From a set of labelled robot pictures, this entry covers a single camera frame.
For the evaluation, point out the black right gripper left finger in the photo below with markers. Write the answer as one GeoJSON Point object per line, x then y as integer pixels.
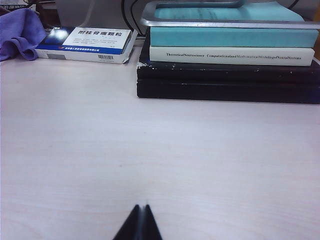
{"type": "Point", "coordinates": [131, 227]}

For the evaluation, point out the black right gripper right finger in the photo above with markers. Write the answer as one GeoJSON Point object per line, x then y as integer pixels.
{"type": "Point", "coordinates": [151, 227]}

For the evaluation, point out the purple microfiber rag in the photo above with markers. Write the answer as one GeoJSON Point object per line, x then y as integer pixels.
{"type": "Point", "coordinates": [17, 32]}

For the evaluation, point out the black hardcover book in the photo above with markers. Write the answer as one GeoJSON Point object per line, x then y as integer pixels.
{"type": "Point", "coordinates": [225, 91]}

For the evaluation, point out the black book chipped corner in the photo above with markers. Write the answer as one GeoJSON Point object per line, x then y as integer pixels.
{"type": "Point", "coordinates": [225, 72]}

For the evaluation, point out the white neuroscience textbook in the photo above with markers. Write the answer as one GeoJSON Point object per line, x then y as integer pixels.
{"type": "Point", "coordinates": [225, 56]}

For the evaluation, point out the blue white medicine box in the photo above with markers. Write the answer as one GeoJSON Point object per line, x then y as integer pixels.
{"type": "Point", "coordinates": [95, 42]}

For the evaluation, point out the teal softcover book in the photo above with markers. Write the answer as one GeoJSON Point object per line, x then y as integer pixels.
{"type": "Point", "coordinates": [225, 36]}

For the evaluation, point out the silver monitor stand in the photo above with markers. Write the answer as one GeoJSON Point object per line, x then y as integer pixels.
{"type": "Point", "coordinates": [225, 24]}

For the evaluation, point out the grey desk partition panel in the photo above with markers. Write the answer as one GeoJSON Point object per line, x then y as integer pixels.
{"type": "Point", "coordinates": [87, 12]}

